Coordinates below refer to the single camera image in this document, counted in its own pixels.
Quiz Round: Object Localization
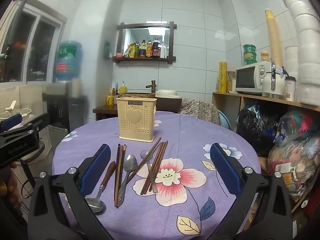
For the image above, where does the woven basket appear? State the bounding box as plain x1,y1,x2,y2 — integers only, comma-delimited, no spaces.
117,92,157,98

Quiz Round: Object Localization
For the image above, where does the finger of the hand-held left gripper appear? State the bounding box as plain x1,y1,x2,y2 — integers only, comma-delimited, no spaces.
0,113,49,137

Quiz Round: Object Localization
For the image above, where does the white thermos jug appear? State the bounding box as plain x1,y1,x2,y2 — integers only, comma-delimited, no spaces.
262,64,285,99

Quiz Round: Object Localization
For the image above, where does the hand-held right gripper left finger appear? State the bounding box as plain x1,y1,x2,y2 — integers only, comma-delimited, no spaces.
27,144,118,240

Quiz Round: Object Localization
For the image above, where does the colourful plastic bag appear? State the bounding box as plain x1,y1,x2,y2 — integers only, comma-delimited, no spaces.
274,106,320,145

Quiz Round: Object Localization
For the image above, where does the wooden shelf unit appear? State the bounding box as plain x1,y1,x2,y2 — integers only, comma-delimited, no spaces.
211,91,320,213

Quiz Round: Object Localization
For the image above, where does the stack of white foam bowls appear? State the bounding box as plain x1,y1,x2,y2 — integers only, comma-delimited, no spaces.
279,0,320,105

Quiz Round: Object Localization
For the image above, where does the white tumbler black lid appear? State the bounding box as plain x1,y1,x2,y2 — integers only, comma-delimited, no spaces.
285,76,297,102

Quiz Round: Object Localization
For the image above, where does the stack of yellow paper cups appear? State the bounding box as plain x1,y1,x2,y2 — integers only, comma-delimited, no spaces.
265,9,283,67

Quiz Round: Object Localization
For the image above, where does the black plastic bag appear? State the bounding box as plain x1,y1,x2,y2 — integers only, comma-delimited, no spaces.
236,100,283,155

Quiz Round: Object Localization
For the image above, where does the wooden framed mirror shelf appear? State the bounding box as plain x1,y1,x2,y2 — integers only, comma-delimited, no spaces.
112,22,177,63

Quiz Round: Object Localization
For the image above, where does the beige plastic utensil holder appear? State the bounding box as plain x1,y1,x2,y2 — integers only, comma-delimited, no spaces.
116,97,158,140

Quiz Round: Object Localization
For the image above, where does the purple floral tablecloth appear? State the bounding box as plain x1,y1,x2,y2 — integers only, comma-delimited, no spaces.
51,110,262,240

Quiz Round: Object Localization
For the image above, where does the grey water dispenser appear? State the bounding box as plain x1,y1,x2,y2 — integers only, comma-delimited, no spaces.
42,81,88,140

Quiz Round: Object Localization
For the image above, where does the yellow green packet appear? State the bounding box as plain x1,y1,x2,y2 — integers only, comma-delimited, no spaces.
124,42,140,58

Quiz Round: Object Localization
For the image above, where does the slim plain metal spoon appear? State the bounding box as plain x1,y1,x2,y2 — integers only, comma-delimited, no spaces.
140,149,158,193

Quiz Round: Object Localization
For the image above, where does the sliding glass window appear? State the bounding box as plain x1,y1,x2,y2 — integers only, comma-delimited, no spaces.
0,0,68,84

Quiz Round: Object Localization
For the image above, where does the white microwave oven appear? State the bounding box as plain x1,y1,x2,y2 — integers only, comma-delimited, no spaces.
235,61,278,95

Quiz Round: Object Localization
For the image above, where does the patterned handle metal spoon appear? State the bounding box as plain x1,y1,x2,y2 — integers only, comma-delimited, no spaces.
117,154,138,204

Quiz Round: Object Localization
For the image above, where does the wooden handle metal spoon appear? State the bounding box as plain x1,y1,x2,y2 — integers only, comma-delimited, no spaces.
85,160,117,214

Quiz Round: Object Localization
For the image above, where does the yellow wrapped roll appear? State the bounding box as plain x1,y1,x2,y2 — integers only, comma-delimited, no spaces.
218,61,228,93

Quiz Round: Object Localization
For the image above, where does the white sink basin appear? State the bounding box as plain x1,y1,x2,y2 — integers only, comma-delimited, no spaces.
155,89,182,100

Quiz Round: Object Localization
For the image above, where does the pot with glass lid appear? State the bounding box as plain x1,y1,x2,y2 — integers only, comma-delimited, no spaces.
0,101,33,121

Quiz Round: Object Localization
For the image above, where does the paisley patterned cloth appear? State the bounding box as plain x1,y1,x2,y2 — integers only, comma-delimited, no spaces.
180,98,220,127

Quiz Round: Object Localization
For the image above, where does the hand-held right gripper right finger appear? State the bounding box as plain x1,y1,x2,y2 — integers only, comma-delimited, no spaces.
209,143,293,240

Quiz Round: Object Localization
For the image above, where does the dark wooden side table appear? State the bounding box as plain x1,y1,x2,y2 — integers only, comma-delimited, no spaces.
92,104,118,122

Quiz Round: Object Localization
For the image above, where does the green noodle cup stack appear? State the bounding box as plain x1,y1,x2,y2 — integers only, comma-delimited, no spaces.
243,44,257,65

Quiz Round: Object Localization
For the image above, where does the glass jar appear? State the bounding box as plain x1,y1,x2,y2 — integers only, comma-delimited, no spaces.
227,71,237,92

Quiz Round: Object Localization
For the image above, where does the blue water jug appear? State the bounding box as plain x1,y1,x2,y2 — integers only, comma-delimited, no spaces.
54,41,83,83

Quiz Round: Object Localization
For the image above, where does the light blue basin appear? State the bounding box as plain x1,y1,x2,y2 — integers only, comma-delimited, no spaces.
218,110,232,130

